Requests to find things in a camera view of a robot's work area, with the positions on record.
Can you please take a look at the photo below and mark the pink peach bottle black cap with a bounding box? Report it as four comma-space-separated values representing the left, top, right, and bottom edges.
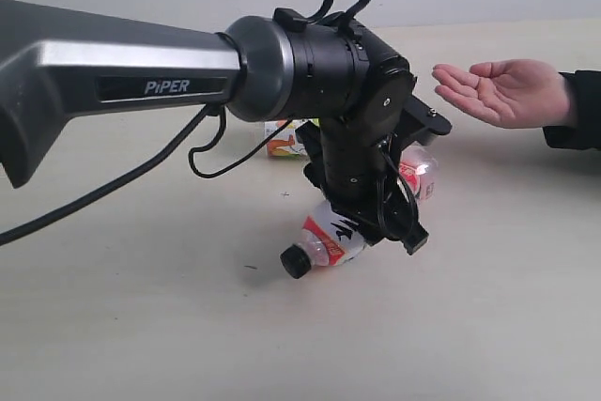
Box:
280, 144, 439, 279

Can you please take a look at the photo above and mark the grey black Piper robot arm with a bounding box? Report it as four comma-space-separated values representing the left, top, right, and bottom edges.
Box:
1, 0, 427, 253

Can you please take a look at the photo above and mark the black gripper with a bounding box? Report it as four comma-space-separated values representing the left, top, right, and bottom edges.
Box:
296, 122, 429, 255

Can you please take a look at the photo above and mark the person's open bare hand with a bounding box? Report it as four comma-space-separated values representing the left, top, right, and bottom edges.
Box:
432, 59, 570, 130

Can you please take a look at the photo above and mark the clear bottle butterfly lime label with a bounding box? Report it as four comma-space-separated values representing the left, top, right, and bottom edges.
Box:
266, 118, 319, 159

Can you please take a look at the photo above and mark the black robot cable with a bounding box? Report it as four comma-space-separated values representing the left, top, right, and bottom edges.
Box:
0, 0, 422, 247

